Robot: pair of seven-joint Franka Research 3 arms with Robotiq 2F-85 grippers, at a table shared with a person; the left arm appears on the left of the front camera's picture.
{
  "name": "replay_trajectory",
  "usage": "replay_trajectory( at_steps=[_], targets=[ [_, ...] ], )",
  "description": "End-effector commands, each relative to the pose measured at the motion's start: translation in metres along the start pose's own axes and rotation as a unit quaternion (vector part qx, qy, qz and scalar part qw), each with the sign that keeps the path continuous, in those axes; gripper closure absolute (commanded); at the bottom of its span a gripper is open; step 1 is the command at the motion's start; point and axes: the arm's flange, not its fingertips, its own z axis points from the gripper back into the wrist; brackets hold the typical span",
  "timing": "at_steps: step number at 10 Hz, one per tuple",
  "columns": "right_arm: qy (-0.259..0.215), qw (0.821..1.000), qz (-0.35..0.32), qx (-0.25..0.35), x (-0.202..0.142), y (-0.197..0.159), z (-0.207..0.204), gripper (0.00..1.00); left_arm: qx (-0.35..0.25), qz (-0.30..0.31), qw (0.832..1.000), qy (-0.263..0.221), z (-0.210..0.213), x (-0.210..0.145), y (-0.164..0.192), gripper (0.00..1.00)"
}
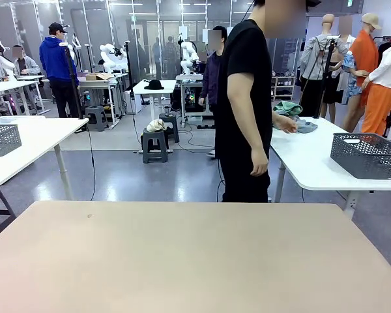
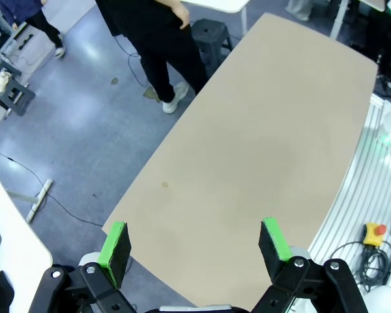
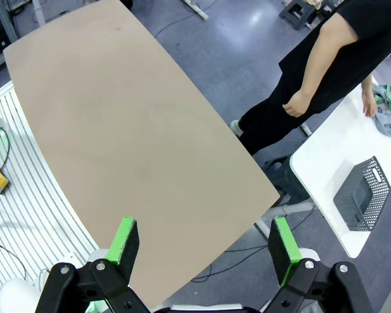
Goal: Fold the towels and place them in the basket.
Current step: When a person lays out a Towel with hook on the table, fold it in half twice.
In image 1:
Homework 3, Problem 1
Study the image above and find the person's right hand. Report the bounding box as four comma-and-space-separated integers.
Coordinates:
250, 148, 270, 177

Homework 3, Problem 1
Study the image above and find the person's left hand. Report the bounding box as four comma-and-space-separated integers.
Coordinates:
272, 112, 298, 134

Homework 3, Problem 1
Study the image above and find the green terry towel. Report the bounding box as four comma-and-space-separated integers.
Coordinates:
272, 100, 304, 119

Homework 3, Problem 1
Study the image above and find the grey-blue towel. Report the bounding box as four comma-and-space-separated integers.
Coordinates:
291, 117, 319, 134

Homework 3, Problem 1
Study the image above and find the person's right forearm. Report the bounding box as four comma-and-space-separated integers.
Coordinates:
236, 107, 268, 153

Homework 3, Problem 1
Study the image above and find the grey plastic woven basket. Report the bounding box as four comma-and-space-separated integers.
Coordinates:
0, 123, 23, 158
330, 132, 391, 180

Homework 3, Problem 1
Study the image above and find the white shoe shelf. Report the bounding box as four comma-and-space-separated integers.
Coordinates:
270, 75, 297, 101

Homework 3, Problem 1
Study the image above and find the person in black clothes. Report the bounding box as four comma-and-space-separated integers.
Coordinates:
214, 0, 309, 203

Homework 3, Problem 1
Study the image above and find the black tripod stand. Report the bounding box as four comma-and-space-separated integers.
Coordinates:
59, 41, 89, 120
312, 35, 341, 119

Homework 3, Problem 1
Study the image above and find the mannequin in grey shirt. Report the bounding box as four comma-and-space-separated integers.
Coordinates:
300, 13, 338, 118

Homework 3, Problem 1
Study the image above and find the person in dark purple jacket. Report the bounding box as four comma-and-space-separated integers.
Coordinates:
198, 25, 229, 157

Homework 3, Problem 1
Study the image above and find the grey plastic stool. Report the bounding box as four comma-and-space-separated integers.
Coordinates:
158, 113, 180, 143
84, 105, 110, 132
141, 127, 169, 164

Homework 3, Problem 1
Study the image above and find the mannequin in white open shirt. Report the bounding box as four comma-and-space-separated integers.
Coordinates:
322, 14, 358, 123

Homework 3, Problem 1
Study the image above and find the mannequin in orange trousers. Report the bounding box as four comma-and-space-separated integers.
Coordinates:
361, 12, 391, 138

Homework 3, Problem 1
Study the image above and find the grey workbench desk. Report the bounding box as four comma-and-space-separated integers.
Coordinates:
175, 74, 216, 128
78, 76, 121, 127

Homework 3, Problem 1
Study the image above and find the mannequin in orange top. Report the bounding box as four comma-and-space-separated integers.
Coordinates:
341, 12, 384, 133

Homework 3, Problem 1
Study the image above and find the beige rolled cloth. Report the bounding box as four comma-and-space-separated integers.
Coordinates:
145, 119, 167, 133

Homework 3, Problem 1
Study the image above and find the white standing desk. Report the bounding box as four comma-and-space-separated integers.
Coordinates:
132, 79, 177, 122

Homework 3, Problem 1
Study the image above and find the black hat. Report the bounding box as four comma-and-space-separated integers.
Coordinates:
143, 79, 165, 91

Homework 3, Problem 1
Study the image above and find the brown cardboard box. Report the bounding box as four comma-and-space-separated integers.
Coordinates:
85, 73, 113, 82

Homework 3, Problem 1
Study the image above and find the person in blue hoodie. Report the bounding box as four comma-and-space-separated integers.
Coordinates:
38, 22, 81, 119

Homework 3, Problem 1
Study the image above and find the seated person in grey shirt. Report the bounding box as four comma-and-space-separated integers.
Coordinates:
12, 44, 42, 78

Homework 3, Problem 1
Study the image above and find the white background desk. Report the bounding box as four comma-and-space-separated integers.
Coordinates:
0, 75, 46, 115

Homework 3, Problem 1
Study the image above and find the thin black floor cable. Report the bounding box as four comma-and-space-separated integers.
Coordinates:
85, 125, 96, 200
216, 159, 228, 202

